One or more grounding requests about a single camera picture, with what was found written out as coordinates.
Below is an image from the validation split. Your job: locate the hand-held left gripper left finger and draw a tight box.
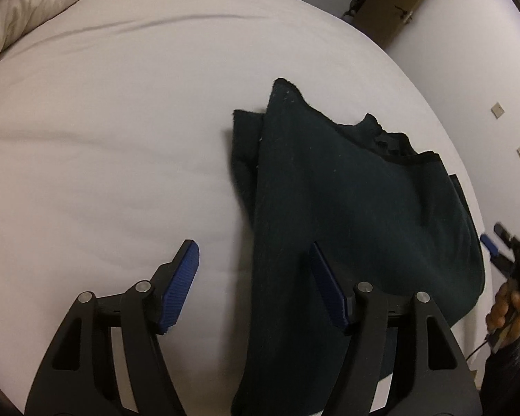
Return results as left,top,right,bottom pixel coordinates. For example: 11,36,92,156
25,239,200,416

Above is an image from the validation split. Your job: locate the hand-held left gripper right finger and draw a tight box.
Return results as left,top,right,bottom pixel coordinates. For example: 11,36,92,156
309,242,484,416

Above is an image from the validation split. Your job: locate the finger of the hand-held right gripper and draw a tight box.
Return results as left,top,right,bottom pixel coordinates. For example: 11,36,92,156
480,234,515,275
493,223,520,253

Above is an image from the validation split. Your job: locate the dark green sweater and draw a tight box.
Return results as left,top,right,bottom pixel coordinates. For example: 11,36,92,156
231,78,486,416

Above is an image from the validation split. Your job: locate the person's right forearm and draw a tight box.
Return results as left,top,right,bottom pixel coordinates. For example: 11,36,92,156
480,333,520,416

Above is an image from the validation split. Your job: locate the person's right hand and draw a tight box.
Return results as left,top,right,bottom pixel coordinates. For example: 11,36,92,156
485,284,520,344

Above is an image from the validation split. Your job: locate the bed with white sheet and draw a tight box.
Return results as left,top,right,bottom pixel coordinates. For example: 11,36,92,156
0,0,489,416

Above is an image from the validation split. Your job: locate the beige folded duvet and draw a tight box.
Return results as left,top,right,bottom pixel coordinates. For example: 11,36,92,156
0,0,101,75

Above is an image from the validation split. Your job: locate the black cable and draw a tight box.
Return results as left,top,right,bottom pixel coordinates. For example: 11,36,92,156
465,339,491,361

